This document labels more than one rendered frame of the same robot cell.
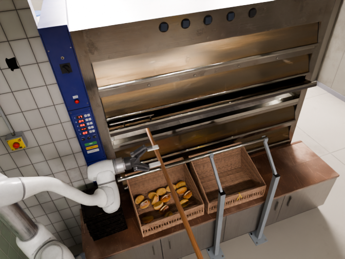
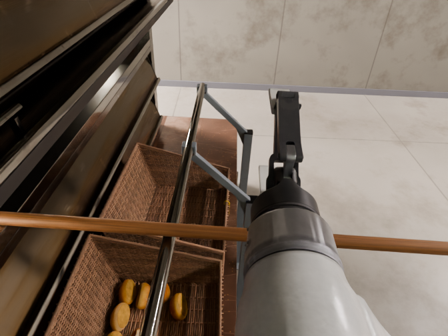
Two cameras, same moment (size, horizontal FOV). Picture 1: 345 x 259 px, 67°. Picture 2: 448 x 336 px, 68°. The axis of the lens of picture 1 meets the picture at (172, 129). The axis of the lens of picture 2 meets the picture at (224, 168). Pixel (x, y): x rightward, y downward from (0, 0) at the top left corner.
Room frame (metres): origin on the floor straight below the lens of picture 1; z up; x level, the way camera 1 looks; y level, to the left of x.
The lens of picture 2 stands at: (1.08, 0.55, 1.74)
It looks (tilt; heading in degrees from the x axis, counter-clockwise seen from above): 36 degrees down; 287
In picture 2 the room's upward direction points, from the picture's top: 3 degrees clockwise
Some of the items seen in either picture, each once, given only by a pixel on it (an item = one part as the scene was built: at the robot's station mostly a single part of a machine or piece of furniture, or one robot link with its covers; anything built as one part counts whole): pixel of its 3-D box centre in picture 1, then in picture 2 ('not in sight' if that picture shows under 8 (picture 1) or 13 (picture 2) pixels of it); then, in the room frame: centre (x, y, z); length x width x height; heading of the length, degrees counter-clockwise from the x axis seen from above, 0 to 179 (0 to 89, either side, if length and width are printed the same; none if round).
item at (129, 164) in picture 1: (131, 162); (283, 204); (1.09, 0.25, 1.48); 0.09 x 0.07 x 0.08; 106
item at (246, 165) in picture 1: (225, 175); (175, 203); (1.60, -0.46, 0.72); 0.56 x 0.49 x 0.28; 106
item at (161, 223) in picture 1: (164, 194); (144, 333); (1.43, 0.11, 0.72); 0.56 x 0.49 x 0.28; 108
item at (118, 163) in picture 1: (119, 165); (289, 255); (1.07, 0.32, 1.48); 0.09 x 0.06 x 0.09; 16
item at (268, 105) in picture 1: (212, 119); (90, 111); (1.88, -0.36, 1.16); 1.80 x 0.06 x 0.04; 107
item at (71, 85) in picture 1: (87, 102); not in sight; (2.44, 0.90, 1.07); 1.93 x 0.16 x 2.15; 17
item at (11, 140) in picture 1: (17, 141); not in sight; (1.38, 1.06, 1.46); 0.10 x 0.07 x 0.10; 107
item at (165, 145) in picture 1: (212, 133); (103, 144); (1.85, -0.37, 1.02); 1.79 x 0.11 x 0.19; 107
